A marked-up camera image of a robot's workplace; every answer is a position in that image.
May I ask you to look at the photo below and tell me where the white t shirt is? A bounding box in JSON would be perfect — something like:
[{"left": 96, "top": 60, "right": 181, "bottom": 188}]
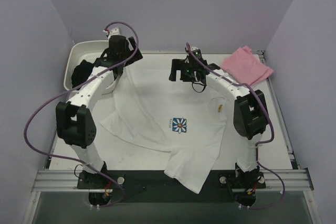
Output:
[{"left": 101, "top": 68, "right": 227, "bottom": 194}]

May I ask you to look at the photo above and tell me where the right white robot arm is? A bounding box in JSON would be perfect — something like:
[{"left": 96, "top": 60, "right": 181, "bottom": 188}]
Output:
[{"left": 169, "top": 47, "right": 272, "bottom": 179}]

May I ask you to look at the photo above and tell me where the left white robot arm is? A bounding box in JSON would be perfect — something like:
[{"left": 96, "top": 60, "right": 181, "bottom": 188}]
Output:
[{"left": 56, "top": 35, "right": 143, "bottom": 188}]

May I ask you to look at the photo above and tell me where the white plastic bin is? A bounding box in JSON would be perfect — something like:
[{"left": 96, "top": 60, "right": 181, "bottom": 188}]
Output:
[{"left": 64, "top": 40, "right": 108, "bottom": 90}]

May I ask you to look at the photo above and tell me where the black t shirt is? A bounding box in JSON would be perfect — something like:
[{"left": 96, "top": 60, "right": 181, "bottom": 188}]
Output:
[{"left": 71, "top": 60, "right": 94, "bottom": 88}]

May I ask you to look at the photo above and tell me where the pink folded t shirt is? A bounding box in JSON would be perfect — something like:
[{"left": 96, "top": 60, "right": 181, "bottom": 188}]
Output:
[{"left": 220, "top": 46, "right": 274, "bottom": 86}]

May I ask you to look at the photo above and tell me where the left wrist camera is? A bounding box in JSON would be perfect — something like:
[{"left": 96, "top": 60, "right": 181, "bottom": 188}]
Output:
[{"left": 103, "top": 26, "right": 121, "bottom": 40}]

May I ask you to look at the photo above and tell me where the aluminium right side rail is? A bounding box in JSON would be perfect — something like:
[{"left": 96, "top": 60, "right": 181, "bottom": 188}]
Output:
[{"left": 257, "top": 49, "right": 301, "bottom": 169}]

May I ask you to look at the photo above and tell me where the aluminium rail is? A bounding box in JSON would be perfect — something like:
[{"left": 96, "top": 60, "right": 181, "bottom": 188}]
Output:
[
  {"left": 257, "top": 49, "right": 301, "bottom": 169},
  {"left": 32, "top": 169, "right": 314, "bottom": 192}
]

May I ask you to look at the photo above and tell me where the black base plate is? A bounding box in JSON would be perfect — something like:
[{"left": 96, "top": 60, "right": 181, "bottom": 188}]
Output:
[{"left": 77, "top": 170, "right": 266, "bottom": 206}]

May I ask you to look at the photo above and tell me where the aluminium front rail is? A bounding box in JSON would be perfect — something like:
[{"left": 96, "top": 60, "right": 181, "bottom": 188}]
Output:
[{"left": 32, "top": 169, "right": 314, "bottom": 192}]

